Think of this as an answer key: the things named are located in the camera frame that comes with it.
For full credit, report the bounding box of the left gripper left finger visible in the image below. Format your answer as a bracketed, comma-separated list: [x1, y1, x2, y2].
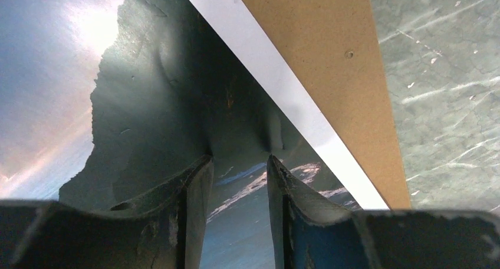
[1, 155, 213, 268]

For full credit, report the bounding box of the brown backing board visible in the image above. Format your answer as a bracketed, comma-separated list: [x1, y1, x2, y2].
[242, 0, 410, 209]

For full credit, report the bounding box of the mountain landscape photo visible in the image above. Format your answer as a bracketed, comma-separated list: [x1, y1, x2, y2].
[0, 0, 389, 269]

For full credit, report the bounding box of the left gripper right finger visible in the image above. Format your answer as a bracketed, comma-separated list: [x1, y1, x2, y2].
[267, 156, 499, 268]

